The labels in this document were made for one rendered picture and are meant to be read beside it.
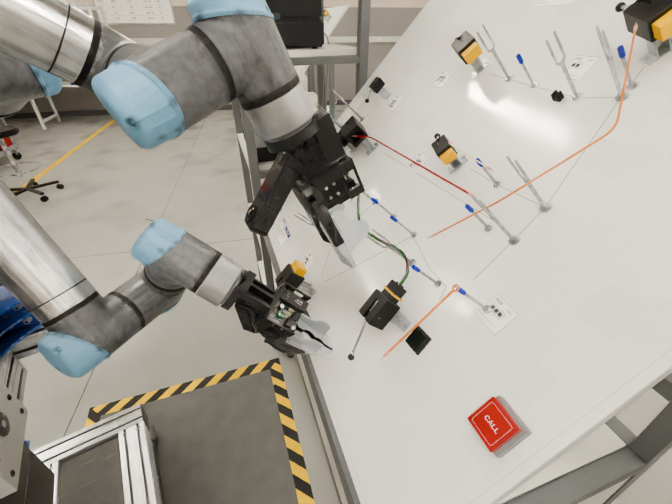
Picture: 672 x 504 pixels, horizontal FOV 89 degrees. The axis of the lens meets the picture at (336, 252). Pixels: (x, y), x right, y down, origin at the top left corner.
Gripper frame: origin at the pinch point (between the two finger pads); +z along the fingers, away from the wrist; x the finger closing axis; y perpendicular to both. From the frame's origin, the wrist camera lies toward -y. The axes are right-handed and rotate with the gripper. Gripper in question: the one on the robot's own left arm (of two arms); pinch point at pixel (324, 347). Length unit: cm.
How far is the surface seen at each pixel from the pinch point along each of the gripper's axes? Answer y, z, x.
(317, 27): -14, -42, 107
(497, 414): 23.9, 16.7, -5.0
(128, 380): -161, -26, -7
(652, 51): 51, 12, 50
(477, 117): 24, 4, 56
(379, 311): 8.7, 3.7, 7.7
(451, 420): 14.7, 18.1, -5.4
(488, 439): 22.4, 17.1, -8.0
